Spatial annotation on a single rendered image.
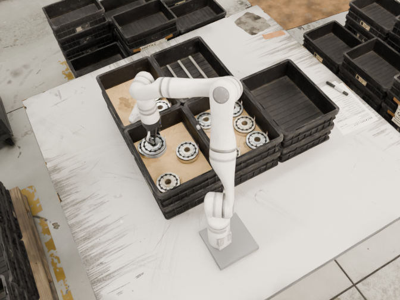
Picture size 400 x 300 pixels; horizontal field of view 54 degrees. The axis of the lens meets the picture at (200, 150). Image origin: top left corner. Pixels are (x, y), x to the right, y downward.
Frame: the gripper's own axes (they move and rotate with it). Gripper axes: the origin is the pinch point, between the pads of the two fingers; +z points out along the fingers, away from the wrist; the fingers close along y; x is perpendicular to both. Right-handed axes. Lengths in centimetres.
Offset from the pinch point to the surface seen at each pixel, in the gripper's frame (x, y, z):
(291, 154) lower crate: -56, 23, 27
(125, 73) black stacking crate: 34, 45, 11
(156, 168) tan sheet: 1.4, -4.3, 16.8
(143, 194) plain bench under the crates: 7.6, -11.7, 29.8
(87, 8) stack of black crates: 115, 146, 50
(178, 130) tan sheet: -2.4, 18.5, 16.8
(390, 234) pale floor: -123, 30, 100
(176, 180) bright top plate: -10.1, -9.5, 14.1
